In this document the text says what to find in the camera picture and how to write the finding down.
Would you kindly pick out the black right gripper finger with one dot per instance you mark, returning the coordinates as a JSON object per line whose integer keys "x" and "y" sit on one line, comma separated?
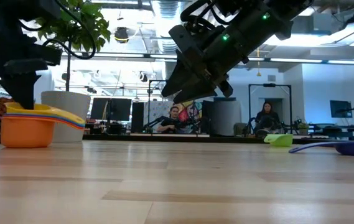
{"x": 183, "y": 77}
{"x": 198, "y": 91}

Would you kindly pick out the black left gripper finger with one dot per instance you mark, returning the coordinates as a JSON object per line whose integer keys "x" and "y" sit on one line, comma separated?
{"x": 22, "y": 90}

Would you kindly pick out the purple measuring cup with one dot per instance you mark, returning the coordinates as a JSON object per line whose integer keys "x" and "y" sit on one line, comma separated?
{"x": 40, "y": 115}

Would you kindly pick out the yellow measuring cup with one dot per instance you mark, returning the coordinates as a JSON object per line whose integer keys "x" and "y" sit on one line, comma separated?
{"x": 46, "y": 109}

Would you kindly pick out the orange measuring cup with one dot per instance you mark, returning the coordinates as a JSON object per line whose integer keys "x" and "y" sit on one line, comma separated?
{"x": 24, "y": 133}

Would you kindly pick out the green measuring cup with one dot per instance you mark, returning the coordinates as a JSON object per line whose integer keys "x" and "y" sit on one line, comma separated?
{"x": 278, "y": 140}

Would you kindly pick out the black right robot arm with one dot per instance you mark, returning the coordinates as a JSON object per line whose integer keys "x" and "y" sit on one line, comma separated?
{"x": 257, "y": 28}

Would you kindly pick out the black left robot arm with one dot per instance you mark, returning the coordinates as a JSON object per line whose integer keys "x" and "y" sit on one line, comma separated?
{"x": 2, "y": 18}

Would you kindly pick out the grey round cabinet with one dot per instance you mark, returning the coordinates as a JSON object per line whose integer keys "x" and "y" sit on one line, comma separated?
{"x": 226, "y": 118}

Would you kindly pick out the person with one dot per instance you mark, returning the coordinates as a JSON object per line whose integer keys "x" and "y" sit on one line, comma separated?
{"x": 173, "y": 121}
{"x": 267, "y": 119}

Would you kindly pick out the white plant pot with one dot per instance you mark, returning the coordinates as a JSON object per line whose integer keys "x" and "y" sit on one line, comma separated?
{"x": 71, "y": 102}

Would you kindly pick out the black tall cabinet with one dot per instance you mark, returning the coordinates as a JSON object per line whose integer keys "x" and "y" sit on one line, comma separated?
{"x": 137, "y": 116}

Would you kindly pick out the black double desk monitor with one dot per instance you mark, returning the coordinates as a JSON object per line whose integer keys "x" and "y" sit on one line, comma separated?
{"x": 111, "y": 109}

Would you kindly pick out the green leafy plant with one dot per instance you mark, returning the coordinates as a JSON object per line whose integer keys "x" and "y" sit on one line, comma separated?
{"x": 83, "y": 25}

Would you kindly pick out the small potted plant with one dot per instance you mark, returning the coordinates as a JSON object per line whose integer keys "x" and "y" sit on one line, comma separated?
{"x": 303, "y": 127}

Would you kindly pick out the colourful wall mural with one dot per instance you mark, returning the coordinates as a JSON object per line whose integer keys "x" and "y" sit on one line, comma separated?
{"x": 192, "y": 113}

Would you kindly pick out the black metal rig frame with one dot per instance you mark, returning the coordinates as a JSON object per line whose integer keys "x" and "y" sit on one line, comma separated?
{"x": 149, "y": 102}
{"x": 249, "y": 105}

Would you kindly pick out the black table frame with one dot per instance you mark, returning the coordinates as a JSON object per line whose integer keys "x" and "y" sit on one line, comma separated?
{"x": 195, "y": 138}

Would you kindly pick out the silver ventilation duct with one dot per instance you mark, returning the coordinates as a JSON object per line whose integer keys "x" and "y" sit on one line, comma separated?
{"x": 164, "y": 12}

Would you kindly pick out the ceiling light rail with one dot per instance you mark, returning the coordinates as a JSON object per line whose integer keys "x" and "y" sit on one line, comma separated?
{"x": 288, "y": 60}

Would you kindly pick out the black ceiling camera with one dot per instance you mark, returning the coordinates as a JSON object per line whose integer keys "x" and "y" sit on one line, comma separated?
{"x": 121, "y": 35}

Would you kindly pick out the black wall monitor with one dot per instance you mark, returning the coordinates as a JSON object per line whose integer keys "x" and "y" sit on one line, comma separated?
{"x": 341, "y": 109}

